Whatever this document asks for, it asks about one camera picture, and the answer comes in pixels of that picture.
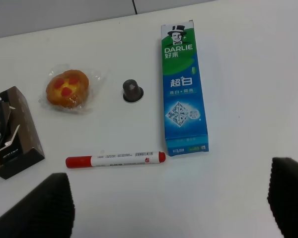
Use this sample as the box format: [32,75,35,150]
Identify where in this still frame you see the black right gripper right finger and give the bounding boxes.
[267,157,298,238]

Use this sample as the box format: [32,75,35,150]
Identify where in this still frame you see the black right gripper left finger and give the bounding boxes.
[0,173,75,238]

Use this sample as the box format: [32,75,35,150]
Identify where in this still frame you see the brown coffee capsule box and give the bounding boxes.
[0,86,45,179]

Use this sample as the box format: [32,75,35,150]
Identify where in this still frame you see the red white marker pen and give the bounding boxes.
[65,152,166,169]

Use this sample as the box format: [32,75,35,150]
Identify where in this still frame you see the Darlie toothpaste box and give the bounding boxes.
[161,20,209,156]

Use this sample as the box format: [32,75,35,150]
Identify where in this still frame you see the wrapped fruit tart pastry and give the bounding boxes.
[38,64,106,115]

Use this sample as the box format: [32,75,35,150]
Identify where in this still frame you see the brown coffee capsule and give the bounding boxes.
[123,79,144,103]

